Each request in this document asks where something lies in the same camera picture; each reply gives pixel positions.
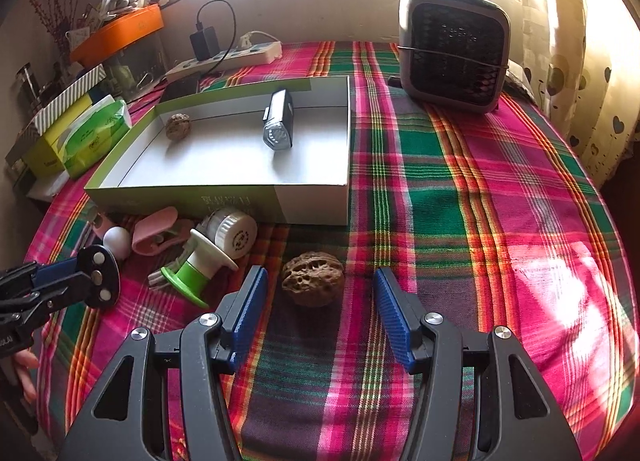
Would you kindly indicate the white paper pack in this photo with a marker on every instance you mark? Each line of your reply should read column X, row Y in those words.
column 47, row 188

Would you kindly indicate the plaid tablecloth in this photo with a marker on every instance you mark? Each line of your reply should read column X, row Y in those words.
column 450, row 191

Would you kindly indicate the yellow green box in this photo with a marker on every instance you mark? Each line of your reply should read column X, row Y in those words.
column 47, row 146

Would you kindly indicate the orange plastic bin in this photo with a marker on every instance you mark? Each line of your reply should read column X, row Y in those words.
column 117, row 33

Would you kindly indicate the striped box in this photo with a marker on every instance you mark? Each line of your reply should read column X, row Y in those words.
column 65, row 96

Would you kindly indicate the large pink clip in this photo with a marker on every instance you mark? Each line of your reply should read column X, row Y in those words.
column 155, row 236

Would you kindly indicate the brown walnut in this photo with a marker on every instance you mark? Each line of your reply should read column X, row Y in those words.
column 312, row 280
column 178, row 126

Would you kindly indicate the small white ball toy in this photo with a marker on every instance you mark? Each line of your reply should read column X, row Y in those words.
column 117, row 242

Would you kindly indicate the green white tissue pack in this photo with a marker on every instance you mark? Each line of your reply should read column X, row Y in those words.
column 95, row 136

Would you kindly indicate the clear plastic container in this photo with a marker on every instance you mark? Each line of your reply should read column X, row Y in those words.
column 135, row 68

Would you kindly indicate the white power strip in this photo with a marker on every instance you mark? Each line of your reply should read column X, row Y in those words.
column 235, row 60

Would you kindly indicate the white plug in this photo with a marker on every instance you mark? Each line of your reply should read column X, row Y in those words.
column 248, row 41

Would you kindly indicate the person's left hand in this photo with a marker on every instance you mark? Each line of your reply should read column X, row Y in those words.
column 26, row 363

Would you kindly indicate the small pink mint clip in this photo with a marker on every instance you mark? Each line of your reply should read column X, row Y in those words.
column 100, row 221

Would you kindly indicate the white round ribbed cap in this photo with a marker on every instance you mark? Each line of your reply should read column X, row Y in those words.
column 234, row 233

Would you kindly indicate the green white suction holder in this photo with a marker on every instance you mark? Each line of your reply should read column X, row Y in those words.
column 192, row 268

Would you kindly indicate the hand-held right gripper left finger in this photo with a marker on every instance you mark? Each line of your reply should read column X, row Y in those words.
column 250, row 311

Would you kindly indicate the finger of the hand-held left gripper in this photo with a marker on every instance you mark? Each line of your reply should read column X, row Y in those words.
column 45, row 301
column 55, row 269

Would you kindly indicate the dried red branches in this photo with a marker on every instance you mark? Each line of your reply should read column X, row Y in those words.
column 50, row 6

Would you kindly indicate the black smartphone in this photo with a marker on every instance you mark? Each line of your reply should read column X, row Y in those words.
column 180, row 89

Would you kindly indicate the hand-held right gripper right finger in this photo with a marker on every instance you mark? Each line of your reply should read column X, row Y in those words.
column 392, row 316

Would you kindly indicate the green white cardboard box tray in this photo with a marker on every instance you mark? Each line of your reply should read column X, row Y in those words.
column 225, row 156

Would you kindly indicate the grey fan heater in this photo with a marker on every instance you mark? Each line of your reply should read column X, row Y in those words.
column 452, row 51

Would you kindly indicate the black charger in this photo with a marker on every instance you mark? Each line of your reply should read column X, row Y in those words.
column 202, row 43

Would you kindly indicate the heart print curtain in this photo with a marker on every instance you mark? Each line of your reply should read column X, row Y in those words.
column 575, row 66

